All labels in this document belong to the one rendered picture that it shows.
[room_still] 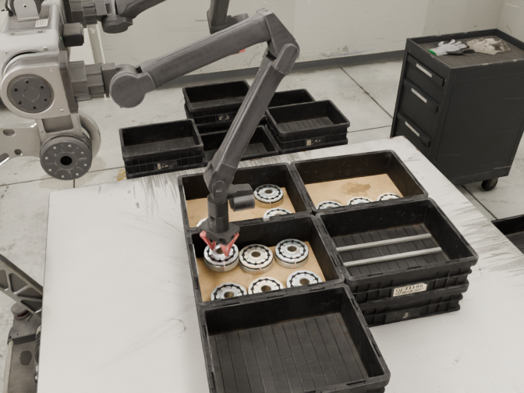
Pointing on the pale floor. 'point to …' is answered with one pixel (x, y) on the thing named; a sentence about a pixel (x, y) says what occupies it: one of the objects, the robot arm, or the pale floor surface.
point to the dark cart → (462, 106)
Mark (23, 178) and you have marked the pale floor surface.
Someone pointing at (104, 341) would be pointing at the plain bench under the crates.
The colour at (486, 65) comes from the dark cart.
